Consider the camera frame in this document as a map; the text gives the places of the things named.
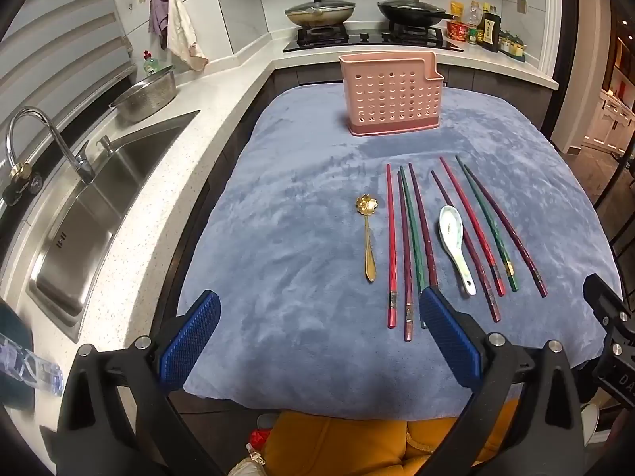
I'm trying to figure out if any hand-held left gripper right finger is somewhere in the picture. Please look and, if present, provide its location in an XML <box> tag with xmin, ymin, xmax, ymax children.
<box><xmin>419</xmin><ymin>285</ymin><xmax>586</xmax><ymax>476</ymax></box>

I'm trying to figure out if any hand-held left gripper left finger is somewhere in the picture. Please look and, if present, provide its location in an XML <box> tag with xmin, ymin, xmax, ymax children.
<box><xmin>57</xmin><ymin>290</ymin><xmax>224</xmax><ymax>476</ymax></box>

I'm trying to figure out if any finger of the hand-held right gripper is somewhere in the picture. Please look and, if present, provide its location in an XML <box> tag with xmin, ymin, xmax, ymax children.
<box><xmin>583</xmin><ymin>274</ymin><xmax>635</xmax><ymax>343</ymax></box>

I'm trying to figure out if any maroon chopstick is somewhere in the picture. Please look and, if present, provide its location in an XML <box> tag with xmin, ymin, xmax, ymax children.
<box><xmin>430</xmin><ymin>169</ymin><xmax>502</xmax><ymax>323</ymax></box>
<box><xmin>408</xmin><ymin>161</ymin><xmax>440</xmax><ymax>291</ymax></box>

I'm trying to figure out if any red chopstick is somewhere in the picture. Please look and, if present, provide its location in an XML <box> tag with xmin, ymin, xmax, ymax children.
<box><xmin>386</xmin><ymin>163</ymin><xmax>398</xmax><ymax>329</ymax></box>
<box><xmin>439</xmin><ymin>157</ymin><xmax>506</xmax><ymax>297</ymax></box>

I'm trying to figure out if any green chopstick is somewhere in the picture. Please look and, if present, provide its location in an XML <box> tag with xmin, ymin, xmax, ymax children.
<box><xmin>455</xmin><ymin>155</ymin><xmax>520</xmax><ymax>293</ymax></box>
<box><xmin>399</xmin><ymin>165</ymin><xmax>429</xmax><ymax>329</ymax></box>

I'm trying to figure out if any purple chopstick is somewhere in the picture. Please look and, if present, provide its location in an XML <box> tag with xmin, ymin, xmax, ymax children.
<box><xmin>462</xmin><ymin>163</ymin><xmax>548</xmax><ymax>299</ymax></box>
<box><xmin>397</xmin><ymin>171</ymin><xmax>414</xmax><ymax>342</ymax></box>

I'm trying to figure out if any pink perforated utensil holder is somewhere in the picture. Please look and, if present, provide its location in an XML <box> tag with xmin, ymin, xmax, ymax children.
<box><xmin>339</xmin><ymin>51</ymin><xmax>446</xmax><ymax>138</ymax></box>

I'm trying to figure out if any white ceramic soup spoon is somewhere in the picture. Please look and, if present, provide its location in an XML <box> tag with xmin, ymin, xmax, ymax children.
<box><xmin>439</xmin><ymin>205</ymin><xmax>477</xmax><ymax>296</ymax></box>

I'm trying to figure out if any stainless steel sink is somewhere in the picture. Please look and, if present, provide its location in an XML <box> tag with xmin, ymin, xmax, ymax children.
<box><xmin>25</xmin><ymin>109</ymin><xmax>202</xmax><ymax>343</ymax></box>

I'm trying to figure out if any yellow clothing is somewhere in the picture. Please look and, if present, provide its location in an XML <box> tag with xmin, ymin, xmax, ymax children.
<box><xmin>258</xmin><ymin>399</ymin><xmax>521</xmax><ymax>476</ymax></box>

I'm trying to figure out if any gold flower-shaped spoon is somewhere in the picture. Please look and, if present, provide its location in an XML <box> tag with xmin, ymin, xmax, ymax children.
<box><xmin>355</xmin><ymin>195</ymin><xmax>379</xmax><ymax>282</ymax></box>

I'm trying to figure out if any clear plastic water bottle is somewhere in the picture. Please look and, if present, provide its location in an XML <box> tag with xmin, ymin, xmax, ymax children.
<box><xmin>0</xmin><ymin>334</ymin><xmax>65</xmax><ymax>397</ymax></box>

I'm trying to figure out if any blue plush blanket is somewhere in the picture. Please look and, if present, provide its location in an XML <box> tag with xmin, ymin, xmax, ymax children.
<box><xmin>176</xmin><ymin>82</ymin><xmax>623</xmax><ymax>420</ymax></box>

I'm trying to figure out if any white background cabinet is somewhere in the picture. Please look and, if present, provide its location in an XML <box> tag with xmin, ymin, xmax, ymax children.
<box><xmin>583</xmin><ymin>86</ymin><xmax>635</xmax><ymax>152</ymax></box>

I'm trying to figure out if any dark teal cloth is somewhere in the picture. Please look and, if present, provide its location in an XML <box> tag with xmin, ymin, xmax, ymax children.
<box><xmin>0</xmin><ymin>300</ymin><xmax>35</xmax><ymax>410</ymax></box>

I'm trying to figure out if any chrome faucet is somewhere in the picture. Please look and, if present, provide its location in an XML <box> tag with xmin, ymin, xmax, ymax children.
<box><xmin>5</xmin><ymin>106</ymin><xmax>97</xmax><ymax>186</ymax></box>

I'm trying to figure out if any black faucet valve fitting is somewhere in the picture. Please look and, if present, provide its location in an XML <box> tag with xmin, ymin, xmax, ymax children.
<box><xmin>0</xmin><ymin>161</ymin><xmax>44</xmax><ymax>208</ymax></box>

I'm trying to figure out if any metal colander bowl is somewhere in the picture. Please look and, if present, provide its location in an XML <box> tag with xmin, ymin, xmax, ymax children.
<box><xmin>109</xmin><ymin>66</ymin><xmax>178</xmax><ymax>124</ymax></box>

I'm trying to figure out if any spice jar set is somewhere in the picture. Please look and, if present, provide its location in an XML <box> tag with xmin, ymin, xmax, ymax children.
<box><xmin>498</xmin><ymin>30</ymin><xmax>527</xmax><ymax>63</ymax></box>

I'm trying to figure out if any dark base cabinet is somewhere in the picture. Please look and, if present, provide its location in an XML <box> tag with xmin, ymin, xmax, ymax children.
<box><xmin>270</xmin><ymin>64</ymin><xmax>551</xmax><ymax>105</ymax></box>

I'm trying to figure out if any dark soy sauce bottle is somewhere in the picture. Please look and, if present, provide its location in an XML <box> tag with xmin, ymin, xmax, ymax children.
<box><xmin>479</xmin><ymin>10</ymin><xmax>503</xmax><ymax>54</ymax></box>

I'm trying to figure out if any black gas stove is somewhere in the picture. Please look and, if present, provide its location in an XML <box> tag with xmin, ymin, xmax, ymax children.
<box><xmin>282</xmin><ymin>25</ymin><xmax>464</xmax><ymax>54</ymax></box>

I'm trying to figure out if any red instant noodle bowl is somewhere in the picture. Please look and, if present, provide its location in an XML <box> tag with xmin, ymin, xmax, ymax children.
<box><xmin>445</xmin><ymin>20</ymin><xmax>472</xmax><ymax>43</ymax></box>

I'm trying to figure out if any white hanging towel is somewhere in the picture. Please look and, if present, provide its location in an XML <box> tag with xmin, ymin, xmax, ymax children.
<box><xmin>166</xmin><ymin>0</ymin><xmax>209</xmax><ymax>73</ymax></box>

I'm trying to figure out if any black frying pan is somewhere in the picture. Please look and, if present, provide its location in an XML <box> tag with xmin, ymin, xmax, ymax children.
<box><xmin>377</xmin><ymin>0</ymin><xmax>460</xmax><ymax>28</ymax></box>

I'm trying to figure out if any purple hanging cloth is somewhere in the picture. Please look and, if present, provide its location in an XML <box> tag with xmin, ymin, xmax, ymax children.
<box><xmin>149</xmin><ymin>0</ymin><xmax>172</xmax><ymax>50</ymax></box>

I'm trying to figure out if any white window blind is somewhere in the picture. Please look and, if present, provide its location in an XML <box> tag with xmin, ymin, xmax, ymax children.
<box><xmin>0</xmin><ymin>0</ymin><xmax>137</xmax><ymax>115</ymax></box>

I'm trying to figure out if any beige wok with lid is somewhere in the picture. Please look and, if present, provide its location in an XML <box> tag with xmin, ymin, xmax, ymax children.
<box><xmin>284</xmin><ymin>0</ymin><xmax>356</xmax><ymax>28</ymax></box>

